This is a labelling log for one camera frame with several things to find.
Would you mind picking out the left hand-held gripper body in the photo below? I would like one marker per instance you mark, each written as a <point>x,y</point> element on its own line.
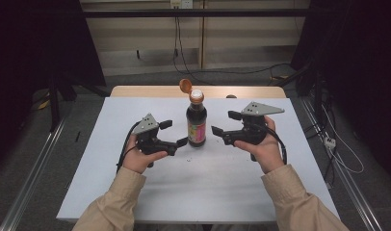
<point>148,141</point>

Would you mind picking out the metal floor rail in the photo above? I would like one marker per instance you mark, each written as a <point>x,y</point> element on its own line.
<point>33,173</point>
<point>344,179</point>

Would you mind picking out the person's left hand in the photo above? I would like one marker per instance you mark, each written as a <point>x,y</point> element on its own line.
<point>137,160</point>

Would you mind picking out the dark sauce bottle orange cap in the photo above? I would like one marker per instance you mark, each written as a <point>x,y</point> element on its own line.
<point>196,122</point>

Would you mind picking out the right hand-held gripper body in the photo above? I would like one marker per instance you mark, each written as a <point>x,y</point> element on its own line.
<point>253,128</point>

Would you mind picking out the white tabletop board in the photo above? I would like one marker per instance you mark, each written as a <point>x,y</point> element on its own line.
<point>216,186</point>

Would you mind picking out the white power strip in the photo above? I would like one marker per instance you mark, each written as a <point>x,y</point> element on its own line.
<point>329,142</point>

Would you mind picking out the black metal stand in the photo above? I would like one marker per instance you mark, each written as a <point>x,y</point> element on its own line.
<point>54,102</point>

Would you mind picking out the person's right hand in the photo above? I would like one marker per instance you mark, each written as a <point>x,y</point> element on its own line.
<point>267,154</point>

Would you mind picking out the dark curtain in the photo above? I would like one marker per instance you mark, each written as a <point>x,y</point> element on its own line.
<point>33,41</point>
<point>360,54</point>

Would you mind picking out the white wall outlet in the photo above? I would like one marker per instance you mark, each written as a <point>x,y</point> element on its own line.
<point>181,3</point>

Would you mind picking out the light wooden table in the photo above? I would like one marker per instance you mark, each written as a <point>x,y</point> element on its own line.
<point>145,91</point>

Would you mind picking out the black horizontal bar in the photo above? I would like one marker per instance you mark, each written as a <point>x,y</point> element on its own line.
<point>196,13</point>

